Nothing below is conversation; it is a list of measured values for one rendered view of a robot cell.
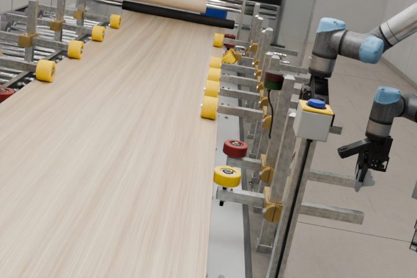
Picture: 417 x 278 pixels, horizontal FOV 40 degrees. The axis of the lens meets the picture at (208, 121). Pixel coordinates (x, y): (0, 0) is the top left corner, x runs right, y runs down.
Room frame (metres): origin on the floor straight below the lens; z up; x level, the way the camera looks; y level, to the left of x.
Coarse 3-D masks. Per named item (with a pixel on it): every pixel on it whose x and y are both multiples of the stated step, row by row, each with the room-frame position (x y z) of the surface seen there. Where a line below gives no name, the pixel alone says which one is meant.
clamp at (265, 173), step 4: (264, 156) 1.84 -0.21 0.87; (264, 164) 1.76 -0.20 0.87; (260, 168) 1.80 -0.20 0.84; (264, 168) 1.75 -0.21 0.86; (268, 168) 1.74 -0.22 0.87; (272, 168) 1.75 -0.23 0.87; (260, 172) 1.74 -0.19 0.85; (264, 172) 1.73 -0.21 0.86; (268, 172) 1.73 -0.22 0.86; (272, 172) 1.73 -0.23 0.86; (260, 176) 1.75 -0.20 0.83; (264, 176) 1.73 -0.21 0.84; (268, 176) 1.73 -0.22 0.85; (272, 176) 1.73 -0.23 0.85; (264, 180) 1.73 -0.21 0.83; (268, 180) 1.74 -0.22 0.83
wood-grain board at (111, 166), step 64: (64, 64) 2.45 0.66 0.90; (128, 64) 2.67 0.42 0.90; (192, 64) 2.93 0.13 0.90; (0, 128) 1.58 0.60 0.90; (64, 128) 1.68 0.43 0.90; (128, 128) 1.78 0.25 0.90; (192, 128) 1.90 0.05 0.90; (0, 192) 1.20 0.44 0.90; (64, 192) 1.25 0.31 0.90; (128, 192) 1.32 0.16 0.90; (192, 192) 1.39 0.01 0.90; (0, 256) 0.95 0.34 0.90; (64, 256) 0.99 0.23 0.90; (128, 256) 1.03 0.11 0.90; (192, 256) 1.07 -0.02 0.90
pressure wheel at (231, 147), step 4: (228, 140) 1.83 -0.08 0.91; (232, 140) 1.84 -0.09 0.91; (236, 140) 1.85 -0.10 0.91; (224, 144) 1.80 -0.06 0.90; (228, 144) 1.79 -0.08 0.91; (232, 144) 1.81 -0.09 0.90; (236, 144) 1.81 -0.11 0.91; (240, 144) 1.82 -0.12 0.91; (244, 144) 1.82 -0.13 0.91; (224, 148) 1.80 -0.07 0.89; (228, 148) 1.78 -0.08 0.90; (232, 148) 1.77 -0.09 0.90; (236, 148) 1.77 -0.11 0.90; (240, 148) 1.78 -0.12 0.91; (244, 148) 1.79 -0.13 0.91; (224, 152) 1.79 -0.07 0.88; (228, 152) 1.78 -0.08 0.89; (232, 152) 1.77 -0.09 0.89; (236, 152) 1.77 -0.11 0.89; (240, 152) 1.78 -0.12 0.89; (244, 152) 1.79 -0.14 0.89; (232, 156) 1.77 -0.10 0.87; (236, 156) 1.77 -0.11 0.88; (240, 156) 1.78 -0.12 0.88; (244, 156) 1.80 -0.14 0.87
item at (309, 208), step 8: (224, 192) 1.55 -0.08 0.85; (232, 192) 1.55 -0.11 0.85; (240, 192) 1.56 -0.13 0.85; (248, 192) 1.57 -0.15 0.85; (256, 192) 1.58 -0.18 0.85; (224, 200) 1.56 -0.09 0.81; (232, 200) 1.55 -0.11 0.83; (240, 200) 1.55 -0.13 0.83; (248, 200) 1.55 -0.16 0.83; (256, 200) 1.55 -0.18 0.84; (304, 208) 1.55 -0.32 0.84; (312, 208) 1.55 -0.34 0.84; (320, 208) 1.55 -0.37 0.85; (328, 208) 1.56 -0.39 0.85; (336, 208) 1.57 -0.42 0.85; (344, 208) 1.58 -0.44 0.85; (320, 216) 1.55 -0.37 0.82; (328, 216) 1.55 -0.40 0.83; (336, 216) 1.55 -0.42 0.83; (344, 216) 1.55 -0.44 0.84; (352, 216) 1.55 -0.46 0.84; (360, 216) 1.55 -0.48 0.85; (360, 224) 1.55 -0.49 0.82
